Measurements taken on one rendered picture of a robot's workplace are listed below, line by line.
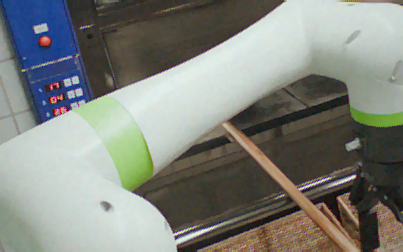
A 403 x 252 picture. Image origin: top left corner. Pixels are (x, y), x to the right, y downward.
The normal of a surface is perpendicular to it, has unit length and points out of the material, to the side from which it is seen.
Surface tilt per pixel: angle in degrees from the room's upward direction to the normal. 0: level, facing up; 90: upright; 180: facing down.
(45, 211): 28
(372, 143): 90
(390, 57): 78
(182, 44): 70
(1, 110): 90
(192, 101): 60
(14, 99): 90
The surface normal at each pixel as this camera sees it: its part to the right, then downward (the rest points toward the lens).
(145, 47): 0.25, 0.06
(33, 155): -0.13, -0.84
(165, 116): 0.49, -0.22
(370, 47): -0.48, 0.13
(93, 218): -0.07, -0.67
